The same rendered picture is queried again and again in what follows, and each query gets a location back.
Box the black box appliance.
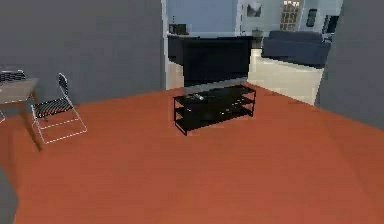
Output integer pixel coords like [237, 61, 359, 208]
[168, 23, 191, 36]

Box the dark potted house plant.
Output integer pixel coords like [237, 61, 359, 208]
[251, 28, 265, 50]

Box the brown wooden table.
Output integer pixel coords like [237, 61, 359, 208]
[0, 77, 44, 152]

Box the dark blue sofa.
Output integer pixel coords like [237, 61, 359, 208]
[260, 30, 332, 69]

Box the grey framed wall picture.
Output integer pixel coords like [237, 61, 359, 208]
[246, 3, 263, 18]

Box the dark kitchen counter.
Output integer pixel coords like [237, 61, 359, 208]
[166, 32, 253, 65]

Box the pale paned window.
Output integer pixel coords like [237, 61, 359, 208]
[279, 0, 302, 32]

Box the black television stand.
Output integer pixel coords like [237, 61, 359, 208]
[172, 84, 257, 137]

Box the black television set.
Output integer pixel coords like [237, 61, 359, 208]
[182, 37, 253, 95]

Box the black white wire chair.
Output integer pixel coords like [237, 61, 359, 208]
[0, 69, 27, 125]
[30, 72, 89, 145]

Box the black framed wall picture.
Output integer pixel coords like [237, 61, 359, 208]
[322, 14, 340, 35]
[305, 8, 318, 28]

